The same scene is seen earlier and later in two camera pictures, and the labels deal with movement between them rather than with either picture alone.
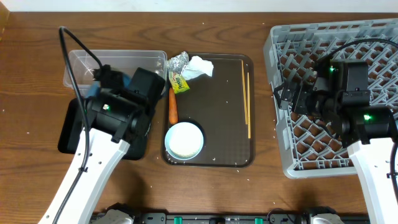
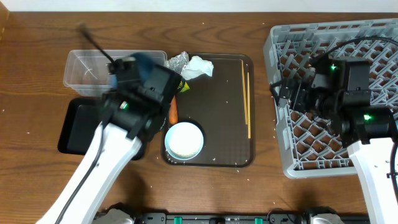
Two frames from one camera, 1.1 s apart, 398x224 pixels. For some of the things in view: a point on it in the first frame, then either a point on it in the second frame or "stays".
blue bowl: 93,88 -> 145,63
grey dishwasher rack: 291,53 stays
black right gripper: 303,91 stays
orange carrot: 173,107 stays
